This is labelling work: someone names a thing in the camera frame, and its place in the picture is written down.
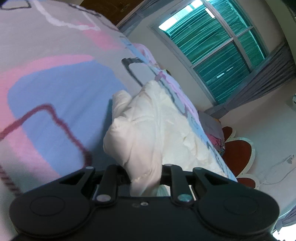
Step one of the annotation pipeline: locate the cream quilted comforter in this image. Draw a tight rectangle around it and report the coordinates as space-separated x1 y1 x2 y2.
103 80 236 197

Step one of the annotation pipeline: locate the grey pink pillow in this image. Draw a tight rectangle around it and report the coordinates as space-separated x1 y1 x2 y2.
198 110 225 156

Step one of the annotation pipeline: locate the red flower-shaped headboard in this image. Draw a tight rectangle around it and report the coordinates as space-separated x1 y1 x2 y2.
222 126 259 189

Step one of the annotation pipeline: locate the pink floral blanket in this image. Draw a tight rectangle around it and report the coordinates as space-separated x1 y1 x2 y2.
131 43 202 117

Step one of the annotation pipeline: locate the patterned grey pink bedsheet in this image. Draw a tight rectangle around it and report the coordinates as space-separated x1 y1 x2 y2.
0 0 239 241

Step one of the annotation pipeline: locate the white air conditioner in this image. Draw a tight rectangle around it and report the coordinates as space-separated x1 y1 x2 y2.
292 94 296 107

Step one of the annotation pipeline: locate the window with teal blinds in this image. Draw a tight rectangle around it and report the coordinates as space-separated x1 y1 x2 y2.
150 1 284 106

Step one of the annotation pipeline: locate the grey right curtain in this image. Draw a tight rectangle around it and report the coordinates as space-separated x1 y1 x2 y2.
205 41 295 119

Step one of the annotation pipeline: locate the grey curtain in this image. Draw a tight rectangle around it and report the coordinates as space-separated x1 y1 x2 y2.
118 0 167 36
205 41 295 119

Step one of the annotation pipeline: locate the grey left curtain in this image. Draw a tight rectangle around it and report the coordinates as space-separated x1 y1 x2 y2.
118 0 167 36

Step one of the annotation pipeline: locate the dark wooden door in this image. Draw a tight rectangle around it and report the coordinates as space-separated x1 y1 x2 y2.
80 0 142 25

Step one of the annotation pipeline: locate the white cable on wall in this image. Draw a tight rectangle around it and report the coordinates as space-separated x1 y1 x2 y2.
255 154 296 188

